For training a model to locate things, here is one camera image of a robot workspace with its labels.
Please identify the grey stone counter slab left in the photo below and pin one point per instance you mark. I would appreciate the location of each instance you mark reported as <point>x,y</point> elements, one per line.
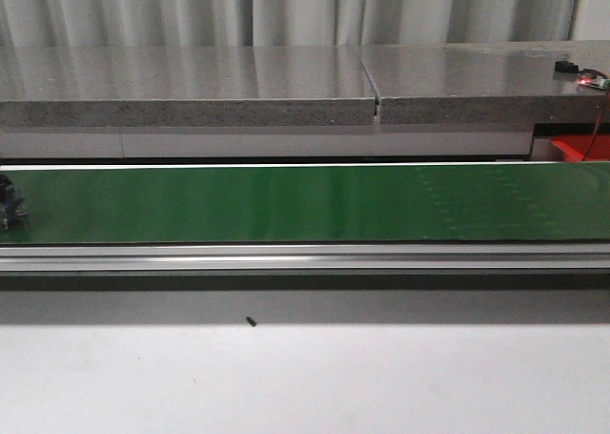
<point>184,87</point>

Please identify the small sensor circuit board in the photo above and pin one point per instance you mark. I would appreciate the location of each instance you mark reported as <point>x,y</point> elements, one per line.
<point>586,77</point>

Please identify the yellow mushroom push button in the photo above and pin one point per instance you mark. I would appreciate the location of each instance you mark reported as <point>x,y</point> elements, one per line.
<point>11,203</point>

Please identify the grey stone counter slab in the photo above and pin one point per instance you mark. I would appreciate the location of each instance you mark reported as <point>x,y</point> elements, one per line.
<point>483,83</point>
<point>184,87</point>

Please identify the white pleated curtain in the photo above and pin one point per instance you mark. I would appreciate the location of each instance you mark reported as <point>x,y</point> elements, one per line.
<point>297,22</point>

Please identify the green conveyor belt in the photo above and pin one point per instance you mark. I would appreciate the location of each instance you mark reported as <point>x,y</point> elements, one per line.
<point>470,202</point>

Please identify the aluminium conveyor frame rail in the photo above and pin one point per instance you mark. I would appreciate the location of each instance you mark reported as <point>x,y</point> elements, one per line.
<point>304,257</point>

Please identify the grey stone counter slab right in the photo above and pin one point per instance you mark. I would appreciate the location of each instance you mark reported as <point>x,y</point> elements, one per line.
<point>483,83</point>

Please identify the red plastic tray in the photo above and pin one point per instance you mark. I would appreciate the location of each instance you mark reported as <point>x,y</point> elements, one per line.
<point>577,148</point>

